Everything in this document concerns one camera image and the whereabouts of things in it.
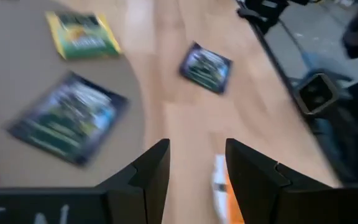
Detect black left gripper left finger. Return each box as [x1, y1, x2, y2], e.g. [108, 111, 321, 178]
[0, 139, 171, 224]

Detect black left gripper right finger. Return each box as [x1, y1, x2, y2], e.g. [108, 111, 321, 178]
[225, 139, 358, 224]

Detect white orange tea bag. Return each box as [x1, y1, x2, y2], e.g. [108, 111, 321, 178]
[210, 154, 245, 224]

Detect dark blue blackcurrant tea bag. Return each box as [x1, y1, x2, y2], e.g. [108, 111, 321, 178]
[178, 41, 233, 95]
[6, 70, 129, 166]

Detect green yellow citrus tea bag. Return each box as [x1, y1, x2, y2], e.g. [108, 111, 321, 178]
[44, 11, 122, 60]

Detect round beige mat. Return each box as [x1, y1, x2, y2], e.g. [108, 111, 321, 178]
[0, 0, 145, 187]

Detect grey square camera housing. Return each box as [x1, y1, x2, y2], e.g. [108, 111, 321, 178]
[293, 73, 340, 116]

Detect black table edge frame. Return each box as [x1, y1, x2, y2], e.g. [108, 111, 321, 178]
[247, 15, 358, 187]

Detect black frame clamp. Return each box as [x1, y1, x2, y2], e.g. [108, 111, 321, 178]
[236, 0, 290, 34]

